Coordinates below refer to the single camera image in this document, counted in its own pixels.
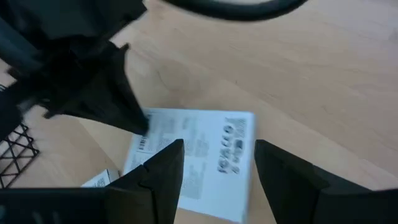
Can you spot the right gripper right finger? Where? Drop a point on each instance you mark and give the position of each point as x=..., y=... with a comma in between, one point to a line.
x=289, y=186

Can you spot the small white printed box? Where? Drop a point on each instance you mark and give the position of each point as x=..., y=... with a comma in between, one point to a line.
x=101, y=180

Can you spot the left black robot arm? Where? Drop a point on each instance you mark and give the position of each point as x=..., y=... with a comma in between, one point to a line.
x=15, y=46

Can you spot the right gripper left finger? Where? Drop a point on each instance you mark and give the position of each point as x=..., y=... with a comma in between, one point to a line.
x=146, y=193

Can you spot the large white box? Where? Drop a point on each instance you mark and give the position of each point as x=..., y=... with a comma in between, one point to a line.
x=217, y=189

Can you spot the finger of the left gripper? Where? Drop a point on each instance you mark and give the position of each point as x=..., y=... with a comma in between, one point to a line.
x=84, y=102
x=115, y=81

